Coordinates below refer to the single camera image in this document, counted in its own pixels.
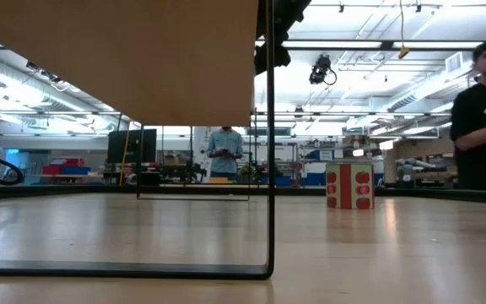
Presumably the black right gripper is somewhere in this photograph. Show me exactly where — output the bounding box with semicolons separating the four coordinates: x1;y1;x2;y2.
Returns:
254;0;312;76

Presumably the wooden shelf with black legs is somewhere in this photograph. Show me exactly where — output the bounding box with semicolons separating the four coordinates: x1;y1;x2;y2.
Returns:
0;0;276;281

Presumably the small background plant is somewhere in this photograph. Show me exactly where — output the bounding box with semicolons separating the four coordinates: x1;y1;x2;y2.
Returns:
239;163;257;183

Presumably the black monitor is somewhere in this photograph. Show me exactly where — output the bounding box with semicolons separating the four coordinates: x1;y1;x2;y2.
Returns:
106;128;159;165

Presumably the yellow pole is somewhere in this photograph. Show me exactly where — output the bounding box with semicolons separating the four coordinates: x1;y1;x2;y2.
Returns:
118;130;131;186

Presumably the blue storage bin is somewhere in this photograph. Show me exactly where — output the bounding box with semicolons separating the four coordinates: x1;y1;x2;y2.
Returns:
60;166;92;176

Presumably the red storage bin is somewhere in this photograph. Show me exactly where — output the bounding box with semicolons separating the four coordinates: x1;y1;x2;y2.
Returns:
42;157;87;176

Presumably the black overhead camera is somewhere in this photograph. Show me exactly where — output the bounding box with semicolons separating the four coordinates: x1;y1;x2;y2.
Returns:
309;53;338;87

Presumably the black overhead rig frame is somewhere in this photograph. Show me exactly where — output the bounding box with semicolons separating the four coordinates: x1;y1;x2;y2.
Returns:
0;37;486;189

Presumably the yellow hanging cable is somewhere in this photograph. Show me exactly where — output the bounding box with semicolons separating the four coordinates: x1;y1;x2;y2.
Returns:
397;0;411;60

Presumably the black metal table frame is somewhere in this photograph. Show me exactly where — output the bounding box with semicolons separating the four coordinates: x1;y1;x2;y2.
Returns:
0;181;486;203

